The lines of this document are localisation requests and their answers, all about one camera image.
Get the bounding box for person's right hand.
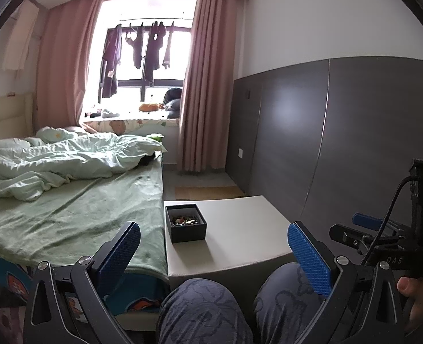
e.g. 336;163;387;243
397;276;423;333

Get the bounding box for white bedside table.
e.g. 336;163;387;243
165;196;294;291

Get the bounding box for green bed sheet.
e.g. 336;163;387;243
0;158;168;280

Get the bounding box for small green object on bed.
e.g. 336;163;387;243
149;134;165;142

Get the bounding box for light green duvet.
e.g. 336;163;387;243
0;127;166;201

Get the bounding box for pink left curtain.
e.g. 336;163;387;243
35;0;104;130

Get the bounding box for black jewelry box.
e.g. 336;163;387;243
166;204;207;243

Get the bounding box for jewelry pile in box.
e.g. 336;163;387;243
171;215;201;228

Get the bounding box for dark cushions on sill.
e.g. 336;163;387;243
163;88;182;119

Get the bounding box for person's right knee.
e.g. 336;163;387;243
253;263;324;343

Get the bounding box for beige headboard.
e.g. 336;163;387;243
0;93;34;140

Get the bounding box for bear-print window seat cushion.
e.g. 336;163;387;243
82;118;180;136

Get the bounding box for pink curtain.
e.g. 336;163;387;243
35;0;104;130
177;0;242;173

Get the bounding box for person's knee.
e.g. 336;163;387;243
253;263;324;343
157;278;253;343

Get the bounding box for person's left knee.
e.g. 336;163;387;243
157;278;253;343

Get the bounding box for hanging dark clothes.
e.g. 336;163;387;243
98;21;175;100

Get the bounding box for pink pillow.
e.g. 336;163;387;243
65;126;88;136

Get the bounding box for pink right curtain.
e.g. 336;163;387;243
177;0;242;173

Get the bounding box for flattened cardboard on floor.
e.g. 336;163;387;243
175;185;245;200

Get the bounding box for orange plush toy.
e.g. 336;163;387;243
138;103;164;113

